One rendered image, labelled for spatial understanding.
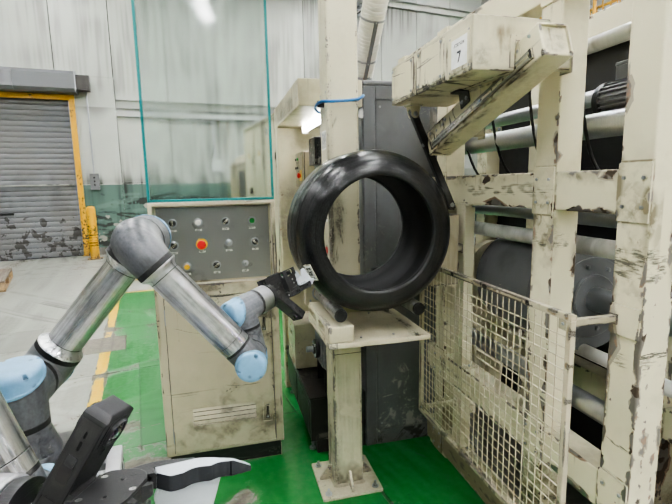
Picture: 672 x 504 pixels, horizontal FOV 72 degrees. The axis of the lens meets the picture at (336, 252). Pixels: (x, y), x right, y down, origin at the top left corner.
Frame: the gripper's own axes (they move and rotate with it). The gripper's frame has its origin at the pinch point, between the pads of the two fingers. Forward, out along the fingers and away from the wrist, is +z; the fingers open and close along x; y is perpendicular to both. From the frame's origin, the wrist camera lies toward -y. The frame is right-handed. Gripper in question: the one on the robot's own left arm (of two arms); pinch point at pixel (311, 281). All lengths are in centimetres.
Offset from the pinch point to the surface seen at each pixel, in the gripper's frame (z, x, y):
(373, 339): 14.3, -3.7, -27.1
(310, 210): 4.8, -6.9, 21.3
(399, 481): 43, 35, -104
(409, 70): 52, -35, 56
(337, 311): 5.9, -0.6, -12.7
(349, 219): 44.7, 8.5, 14.4
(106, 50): 447, 681, 501
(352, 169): 16.2, -19.9, 28.5
